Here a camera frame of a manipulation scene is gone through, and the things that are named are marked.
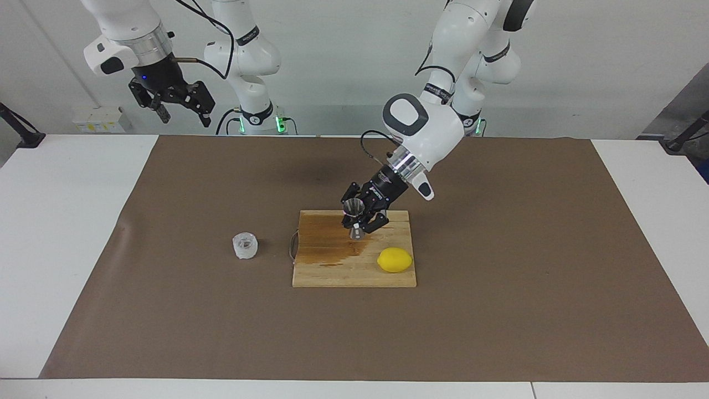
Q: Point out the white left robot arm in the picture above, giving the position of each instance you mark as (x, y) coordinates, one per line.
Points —
(437, 133)

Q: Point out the wooden cutting board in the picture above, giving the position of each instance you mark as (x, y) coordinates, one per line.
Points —
(349, 271)

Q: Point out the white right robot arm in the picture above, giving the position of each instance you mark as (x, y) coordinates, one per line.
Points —
(127, 22)

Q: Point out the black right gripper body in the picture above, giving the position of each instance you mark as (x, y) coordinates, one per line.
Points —
(160, 77)

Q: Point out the steel jigger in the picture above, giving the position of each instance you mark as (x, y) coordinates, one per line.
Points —
(354, 209)

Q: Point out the black clamp stand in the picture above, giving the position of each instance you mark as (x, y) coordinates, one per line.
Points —
(678, 144)
(27, 138)

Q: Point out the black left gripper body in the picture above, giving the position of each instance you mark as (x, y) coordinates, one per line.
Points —
(382, 191)

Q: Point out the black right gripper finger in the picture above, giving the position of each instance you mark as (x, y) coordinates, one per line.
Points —
(160, 106)
(200, 102)

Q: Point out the blue object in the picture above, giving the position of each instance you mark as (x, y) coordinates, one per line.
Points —
(705, 172)

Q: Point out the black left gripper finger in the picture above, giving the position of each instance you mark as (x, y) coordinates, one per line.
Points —
(375, 221)
(353, 191)

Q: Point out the brown paper mat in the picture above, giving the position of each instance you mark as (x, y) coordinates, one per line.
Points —
(221, 316)

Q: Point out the yellow lemon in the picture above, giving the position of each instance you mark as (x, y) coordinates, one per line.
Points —
(395, 260)

